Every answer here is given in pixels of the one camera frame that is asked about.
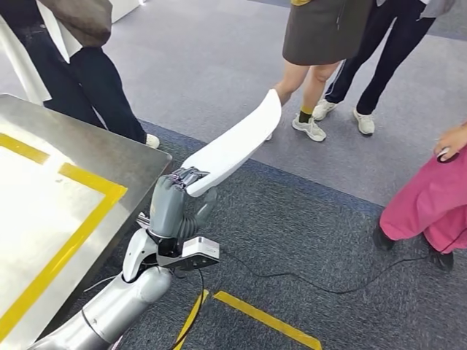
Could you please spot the yellow workbench tape frame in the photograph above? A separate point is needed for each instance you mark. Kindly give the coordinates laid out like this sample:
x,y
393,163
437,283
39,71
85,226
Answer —
x,y
94,182

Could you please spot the brown shoulder bag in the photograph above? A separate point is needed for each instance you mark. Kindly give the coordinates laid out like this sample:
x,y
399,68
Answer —
x,y
80,19

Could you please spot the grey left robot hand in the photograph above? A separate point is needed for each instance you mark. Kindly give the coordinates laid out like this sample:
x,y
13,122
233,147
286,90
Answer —
x,y
165,207

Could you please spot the stainless steel workbench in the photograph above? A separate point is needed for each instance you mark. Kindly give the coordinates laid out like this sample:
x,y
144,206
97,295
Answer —
x,y
109,154

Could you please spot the black handheld device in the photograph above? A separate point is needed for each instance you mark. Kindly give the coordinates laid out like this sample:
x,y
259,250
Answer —
x,y
446,157

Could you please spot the yellow floor tape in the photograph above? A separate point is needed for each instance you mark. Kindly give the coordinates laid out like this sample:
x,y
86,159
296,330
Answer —
x,y
270,320

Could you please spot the person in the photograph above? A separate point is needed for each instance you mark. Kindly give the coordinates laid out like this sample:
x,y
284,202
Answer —
x,y
321,34
427,207
84,82
387,48

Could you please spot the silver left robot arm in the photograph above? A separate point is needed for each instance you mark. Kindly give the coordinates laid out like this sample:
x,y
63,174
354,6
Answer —
x,y
120,299

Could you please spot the white curved plastic part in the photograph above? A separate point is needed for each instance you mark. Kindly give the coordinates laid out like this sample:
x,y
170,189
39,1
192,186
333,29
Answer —
x,y
233,145

